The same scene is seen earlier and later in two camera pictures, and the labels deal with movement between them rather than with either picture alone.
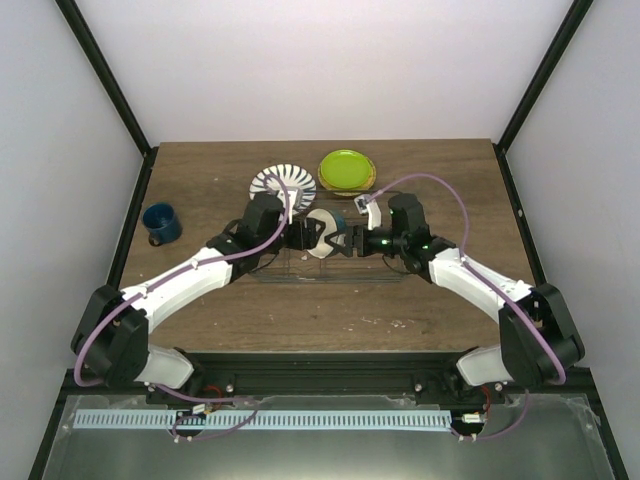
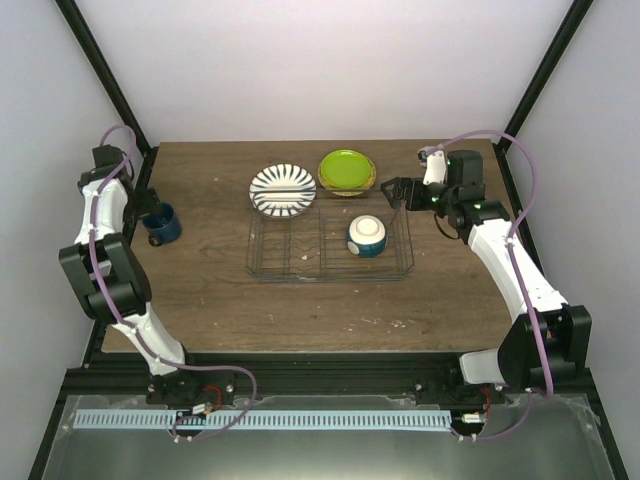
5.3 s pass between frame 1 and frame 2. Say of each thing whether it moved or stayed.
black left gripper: moved
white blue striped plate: stayed
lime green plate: stayed
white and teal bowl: moved
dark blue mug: stayed
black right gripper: moved
